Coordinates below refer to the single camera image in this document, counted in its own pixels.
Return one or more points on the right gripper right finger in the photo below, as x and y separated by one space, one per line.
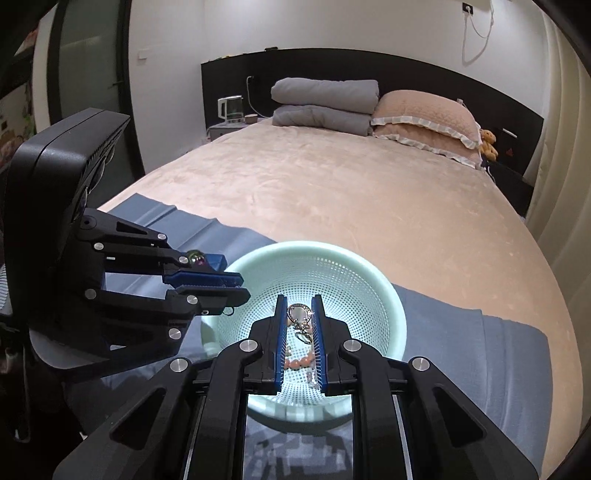
318 320

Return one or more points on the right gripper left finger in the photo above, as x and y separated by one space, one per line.
281 341

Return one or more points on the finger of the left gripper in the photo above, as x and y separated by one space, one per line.
193 278
212 297

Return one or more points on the silver hoop earring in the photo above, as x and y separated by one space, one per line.
299 316

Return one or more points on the blue rectangular box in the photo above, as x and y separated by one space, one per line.
217 262

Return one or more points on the mint green plastic basket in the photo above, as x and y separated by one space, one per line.
352 289

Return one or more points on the white electric kettle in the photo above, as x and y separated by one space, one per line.
230 109

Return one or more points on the beige bed cover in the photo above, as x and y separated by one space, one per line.
428 223

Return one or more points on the blue fabric cloth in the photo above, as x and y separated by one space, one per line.
504 367

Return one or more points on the grey folded duvet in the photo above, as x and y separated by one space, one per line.
343 106

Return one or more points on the frosted glass door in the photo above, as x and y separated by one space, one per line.
88 58

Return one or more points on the pink ruffled pillow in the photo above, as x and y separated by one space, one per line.
429 122

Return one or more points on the black nightstand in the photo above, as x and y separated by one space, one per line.
511 184

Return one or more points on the brown teddy bear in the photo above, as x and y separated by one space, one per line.
487 150

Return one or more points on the beige curtain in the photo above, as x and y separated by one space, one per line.
559 215

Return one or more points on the black headboard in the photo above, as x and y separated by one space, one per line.
251 75

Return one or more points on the black camera box left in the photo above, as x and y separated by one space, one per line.
48 182

